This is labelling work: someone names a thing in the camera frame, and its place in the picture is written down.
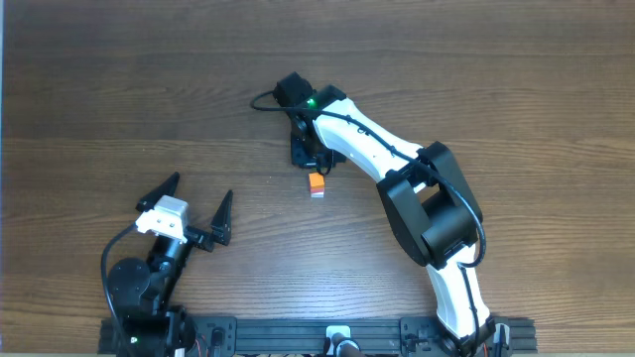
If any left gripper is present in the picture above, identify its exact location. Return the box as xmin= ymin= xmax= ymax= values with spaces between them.
xmin=135 ymin=172 xmax=234 ymax=253

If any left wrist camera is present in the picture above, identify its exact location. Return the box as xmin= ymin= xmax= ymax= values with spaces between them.
xmin=134 ymin=194 xmax=191 ymax=244

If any mounting rail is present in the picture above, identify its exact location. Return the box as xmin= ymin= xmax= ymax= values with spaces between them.
xmin=97 ymin=315 xmax=538 ymax=357

